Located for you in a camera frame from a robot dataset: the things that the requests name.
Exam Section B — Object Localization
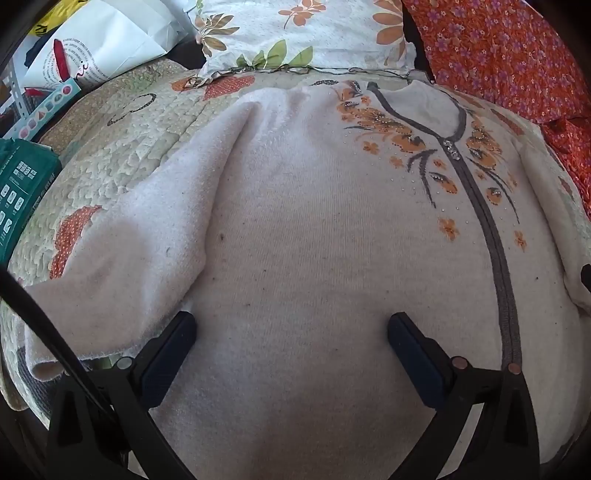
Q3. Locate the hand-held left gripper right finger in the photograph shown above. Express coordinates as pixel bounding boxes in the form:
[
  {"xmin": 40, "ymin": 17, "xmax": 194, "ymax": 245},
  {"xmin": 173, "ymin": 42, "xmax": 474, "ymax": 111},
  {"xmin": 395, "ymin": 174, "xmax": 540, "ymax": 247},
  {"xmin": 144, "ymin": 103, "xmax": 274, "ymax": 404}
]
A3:
[{"xmin": 387, "ymin": 312, "xmax": 542, "ymax": 480}]

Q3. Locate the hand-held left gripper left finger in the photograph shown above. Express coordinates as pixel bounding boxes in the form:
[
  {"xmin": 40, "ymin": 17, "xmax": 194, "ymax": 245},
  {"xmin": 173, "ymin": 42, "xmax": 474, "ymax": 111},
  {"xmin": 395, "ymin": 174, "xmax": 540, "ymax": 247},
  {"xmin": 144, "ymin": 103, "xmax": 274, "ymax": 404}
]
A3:
[{"xmin": 46, "ymin": 311, "xmax": 199, "ymax": 480}]

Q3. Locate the pale pink embroidered sweater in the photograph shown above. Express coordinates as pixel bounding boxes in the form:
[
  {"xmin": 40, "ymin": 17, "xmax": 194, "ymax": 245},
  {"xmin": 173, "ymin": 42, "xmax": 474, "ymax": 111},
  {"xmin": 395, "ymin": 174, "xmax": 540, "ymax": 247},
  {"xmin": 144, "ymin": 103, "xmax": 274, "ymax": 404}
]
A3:
[{"xmin": 23, "ymin": 78, "xmax": 591, "ymax": 480}]

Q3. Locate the green cardboard box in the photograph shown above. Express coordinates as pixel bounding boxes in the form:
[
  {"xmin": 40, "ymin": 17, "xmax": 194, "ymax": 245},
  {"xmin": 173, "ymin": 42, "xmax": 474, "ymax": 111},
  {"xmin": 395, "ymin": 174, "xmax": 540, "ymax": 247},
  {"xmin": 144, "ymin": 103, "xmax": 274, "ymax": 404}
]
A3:
[{"xmin": 0, "ymin": 138, "xmax": 63, "ymax": 268}]

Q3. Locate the quilted heart print bedspread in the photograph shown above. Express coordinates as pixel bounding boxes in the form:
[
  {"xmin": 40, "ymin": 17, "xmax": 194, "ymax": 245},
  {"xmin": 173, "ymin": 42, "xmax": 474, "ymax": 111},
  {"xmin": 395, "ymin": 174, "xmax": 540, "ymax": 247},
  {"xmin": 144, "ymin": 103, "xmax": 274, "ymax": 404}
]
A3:
[{"xmin": 0, "ymin": 58, "xmax": 591, "ymax": 430}]

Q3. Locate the colourful shapes toy box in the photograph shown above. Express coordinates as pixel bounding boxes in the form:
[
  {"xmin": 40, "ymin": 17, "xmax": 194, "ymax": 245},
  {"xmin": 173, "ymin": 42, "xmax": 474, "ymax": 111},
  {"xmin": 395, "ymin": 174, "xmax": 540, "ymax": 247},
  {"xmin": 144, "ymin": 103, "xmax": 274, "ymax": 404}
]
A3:
[{"xmin": 14, "ymin": 76, "xmax": 86, "ymax": 139}]

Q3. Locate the orange floral bed sheet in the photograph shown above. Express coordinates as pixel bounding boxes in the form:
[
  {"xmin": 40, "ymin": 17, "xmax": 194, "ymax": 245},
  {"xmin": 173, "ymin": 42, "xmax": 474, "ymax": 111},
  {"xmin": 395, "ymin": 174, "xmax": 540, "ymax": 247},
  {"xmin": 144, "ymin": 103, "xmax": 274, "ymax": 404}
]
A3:
[{"xmin": 402, "ymin": 0, "xmax": 591, "ymax": 217}]

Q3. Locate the white paper bag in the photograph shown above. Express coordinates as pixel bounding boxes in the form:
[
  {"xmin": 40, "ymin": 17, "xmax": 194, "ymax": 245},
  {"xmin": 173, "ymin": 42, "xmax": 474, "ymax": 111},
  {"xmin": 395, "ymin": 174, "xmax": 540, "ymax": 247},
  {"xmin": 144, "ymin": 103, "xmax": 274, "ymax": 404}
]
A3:
[{"xmin": 23, "ymin": 0, "xmax": 195, "ymax": 90}]

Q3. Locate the white floral pillow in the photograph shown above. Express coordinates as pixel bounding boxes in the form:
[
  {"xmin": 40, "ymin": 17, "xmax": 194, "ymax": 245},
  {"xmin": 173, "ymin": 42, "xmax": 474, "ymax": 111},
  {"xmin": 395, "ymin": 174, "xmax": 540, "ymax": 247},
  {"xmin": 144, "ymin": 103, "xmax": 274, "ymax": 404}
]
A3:
[{"xmin": 191, "ymin": 0, "xmax": 419, "ymax": 81}]

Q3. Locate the yellow plastic bag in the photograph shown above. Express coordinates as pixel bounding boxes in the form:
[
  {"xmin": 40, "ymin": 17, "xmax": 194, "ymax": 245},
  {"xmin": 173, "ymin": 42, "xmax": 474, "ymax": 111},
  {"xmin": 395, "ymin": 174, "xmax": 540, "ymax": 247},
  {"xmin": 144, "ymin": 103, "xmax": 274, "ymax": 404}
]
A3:
[{"xmin": 30, "ymin": 0, "xmax": 90, "ymax": 38}]

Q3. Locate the black cable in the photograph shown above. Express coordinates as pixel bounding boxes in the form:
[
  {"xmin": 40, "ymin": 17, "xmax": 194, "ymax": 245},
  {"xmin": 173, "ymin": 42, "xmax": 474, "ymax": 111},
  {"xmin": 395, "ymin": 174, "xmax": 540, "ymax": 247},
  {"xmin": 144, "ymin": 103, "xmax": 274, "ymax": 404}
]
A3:
[{"xmin": 0, "ymin": 267, "xmax": 116, "ymax": 416}]

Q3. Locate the grey slotted metal post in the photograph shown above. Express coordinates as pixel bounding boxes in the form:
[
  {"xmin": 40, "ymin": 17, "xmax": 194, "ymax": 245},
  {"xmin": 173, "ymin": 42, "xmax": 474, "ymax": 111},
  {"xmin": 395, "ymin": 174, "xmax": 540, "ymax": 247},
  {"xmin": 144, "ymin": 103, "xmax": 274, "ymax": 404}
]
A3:
[{"xmin": 0, "ymin": 65, "xmax": 24, "ymax": 134}]

